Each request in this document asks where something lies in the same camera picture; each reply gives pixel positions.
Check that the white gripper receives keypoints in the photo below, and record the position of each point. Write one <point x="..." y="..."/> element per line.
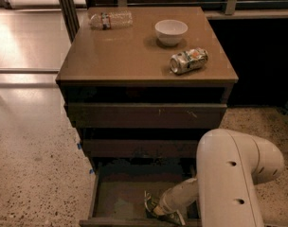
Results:
<point x="168" y="200"/>

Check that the green jalapeno chip bag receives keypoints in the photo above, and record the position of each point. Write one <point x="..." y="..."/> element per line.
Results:
<point x="150" y="203"/>

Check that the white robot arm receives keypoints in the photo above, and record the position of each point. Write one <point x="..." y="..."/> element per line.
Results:
<point x="229" y="165"/>

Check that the open bottom drawer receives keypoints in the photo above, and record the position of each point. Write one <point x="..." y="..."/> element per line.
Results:
<point x="121" y="185"/>

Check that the middle drawer front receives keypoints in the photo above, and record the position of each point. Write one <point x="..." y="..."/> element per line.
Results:
<point x="140" y="148"/>

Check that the top drawer front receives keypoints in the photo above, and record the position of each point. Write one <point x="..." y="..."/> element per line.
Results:
<point x="145" y="115"/>

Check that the brown drawer cabinet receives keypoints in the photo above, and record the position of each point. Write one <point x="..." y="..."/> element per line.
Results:
<point x="130" y="65"/>

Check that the blue tape piece lower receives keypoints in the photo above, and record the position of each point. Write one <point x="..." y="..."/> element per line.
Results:
<point x="91" y="171"/>

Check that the blue tape piece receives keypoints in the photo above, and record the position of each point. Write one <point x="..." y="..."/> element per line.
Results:
<point x="91" y="171"/>
<point x="79" y="146"/>

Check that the blue tape piece upper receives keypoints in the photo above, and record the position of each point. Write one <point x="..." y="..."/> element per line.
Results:
<point x="79" y="146"/>

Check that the crushed soda can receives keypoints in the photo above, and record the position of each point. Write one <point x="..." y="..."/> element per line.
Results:
<point x="188" y="60"/>

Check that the white ceramic bowl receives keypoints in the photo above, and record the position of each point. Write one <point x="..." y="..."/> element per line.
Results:
<point x="170" y="32"/>

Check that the clear plastic water bottle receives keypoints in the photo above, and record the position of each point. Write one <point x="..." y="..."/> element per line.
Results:
<point x="111" y="20"/>

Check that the dark pillar post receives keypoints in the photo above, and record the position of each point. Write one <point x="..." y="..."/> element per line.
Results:
<point x="70" y="18"/>

